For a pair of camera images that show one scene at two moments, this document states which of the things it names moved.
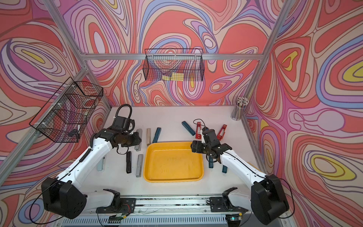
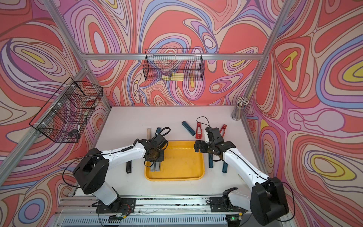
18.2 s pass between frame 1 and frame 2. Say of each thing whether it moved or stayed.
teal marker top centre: stayed
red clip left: stayed
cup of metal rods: stayed
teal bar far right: stayed
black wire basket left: stayed
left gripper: moved
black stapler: stayed
